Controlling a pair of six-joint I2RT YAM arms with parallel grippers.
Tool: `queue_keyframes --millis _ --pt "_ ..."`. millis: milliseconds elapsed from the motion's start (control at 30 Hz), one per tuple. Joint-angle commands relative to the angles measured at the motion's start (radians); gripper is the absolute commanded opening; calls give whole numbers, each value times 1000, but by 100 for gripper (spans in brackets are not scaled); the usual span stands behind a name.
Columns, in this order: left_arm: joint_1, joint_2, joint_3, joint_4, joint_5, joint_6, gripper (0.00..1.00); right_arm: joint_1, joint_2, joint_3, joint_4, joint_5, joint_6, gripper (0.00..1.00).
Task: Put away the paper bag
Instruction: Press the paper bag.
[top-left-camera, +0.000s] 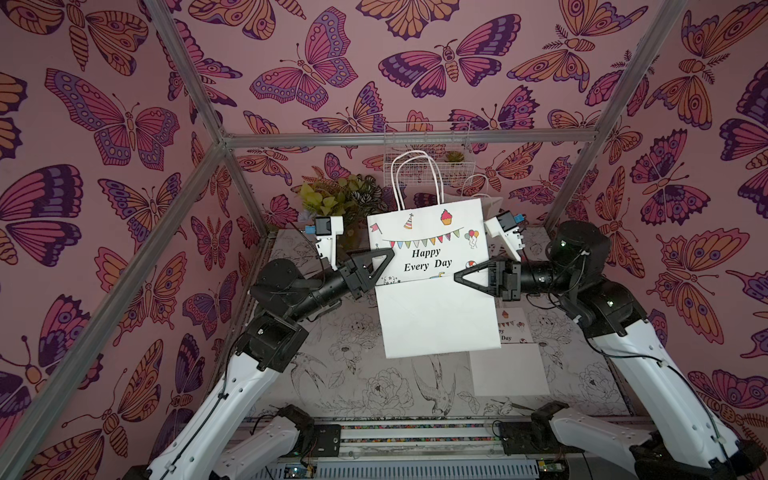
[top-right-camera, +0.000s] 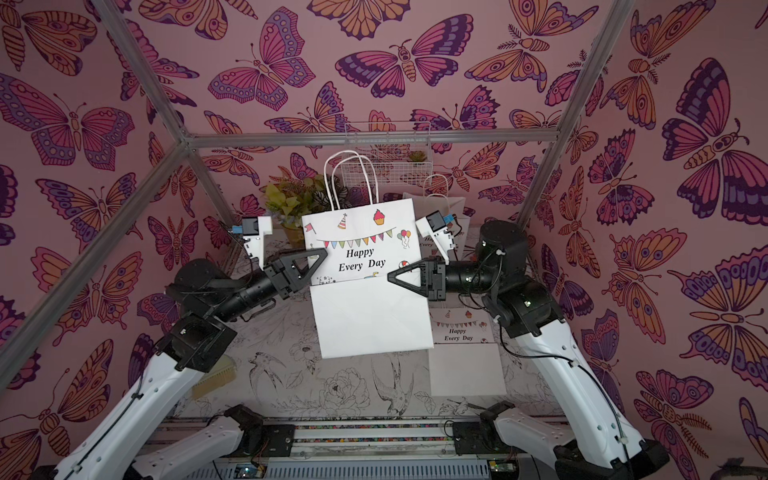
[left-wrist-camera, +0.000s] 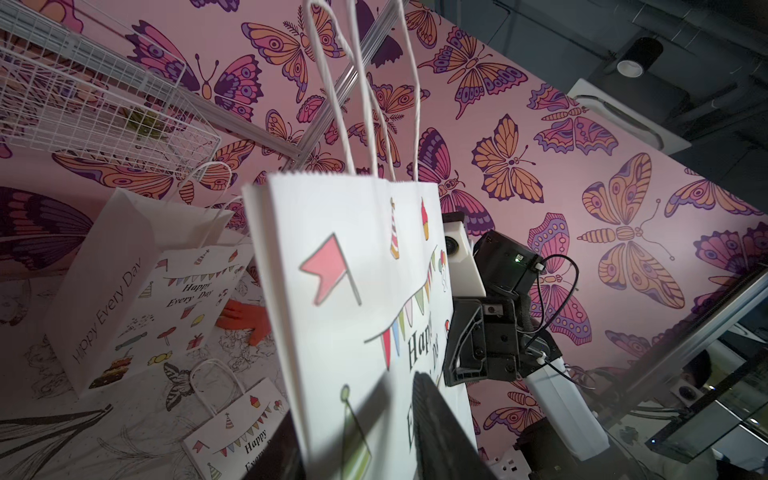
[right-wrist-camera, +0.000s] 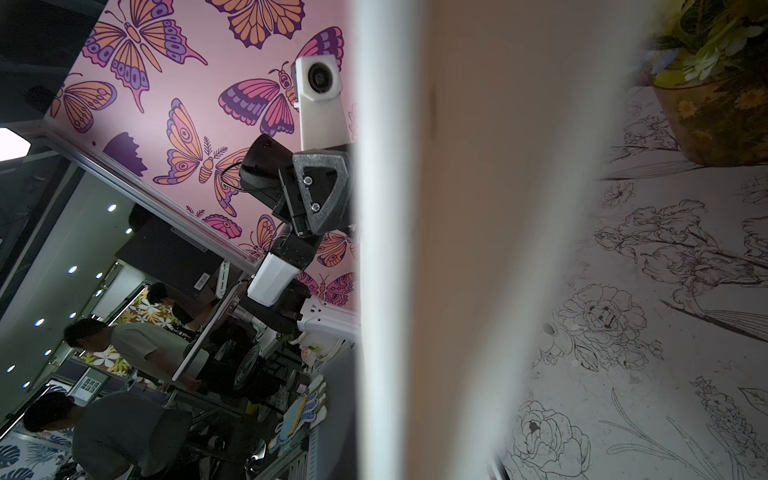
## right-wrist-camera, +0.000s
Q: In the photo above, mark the person in white shirt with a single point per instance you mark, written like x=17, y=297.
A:
x=145, y=346

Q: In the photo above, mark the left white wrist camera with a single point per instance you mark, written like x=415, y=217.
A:
x=318, y=86

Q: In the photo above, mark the white paper bag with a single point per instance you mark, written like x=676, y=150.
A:
x=480, y=126

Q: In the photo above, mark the person in grey shirt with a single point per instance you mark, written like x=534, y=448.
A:
x=115, y=433

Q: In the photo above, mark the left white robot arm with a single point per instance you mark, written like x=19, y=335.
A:
x=278, y=297

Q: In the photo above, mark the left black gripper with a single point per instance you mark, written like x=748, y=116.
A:
x=317, y=192

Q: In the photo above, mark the potted green plant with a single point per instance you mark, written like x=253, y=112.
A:
x=710, y=78

